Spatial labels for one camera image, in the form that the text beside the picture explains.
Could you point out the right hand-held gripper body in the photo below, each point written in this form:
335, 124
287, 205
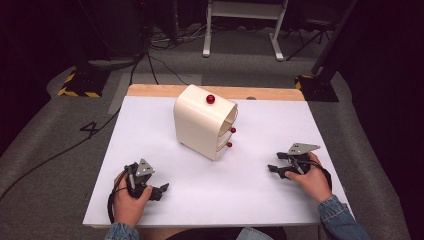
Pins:
298, 156

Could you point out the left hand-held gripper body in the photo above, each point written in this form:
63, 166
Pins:
140, 173

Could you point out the cream drawer with red knob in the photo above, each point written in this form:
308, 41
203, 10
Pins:
230, 130
226, 145

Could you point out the cream mini drawer cabinet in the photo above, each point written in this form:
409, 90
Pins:
196, 123

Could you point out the person's left hand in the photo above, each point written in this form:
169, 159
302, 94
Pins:
128, 205

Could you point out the person's right hand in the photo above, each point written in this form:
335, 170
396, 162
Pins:
313, 183

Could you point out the white table mat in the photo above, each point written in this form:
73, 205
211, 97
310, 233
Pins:
260, 186

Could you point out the black stand with striped base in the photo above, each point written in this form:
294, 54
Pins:
320, 86
85, 83

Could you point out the person's lap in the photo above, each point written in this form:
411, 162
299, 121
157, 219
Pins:
226, 233

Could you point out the red ball knob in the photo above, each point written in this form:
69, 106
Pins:
210, 99

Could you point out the black tripod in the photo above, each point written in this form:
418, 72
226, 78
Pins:
311, 30

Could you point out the white metal desk frame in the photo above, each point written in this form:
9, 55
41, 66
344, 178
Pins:
245, 11

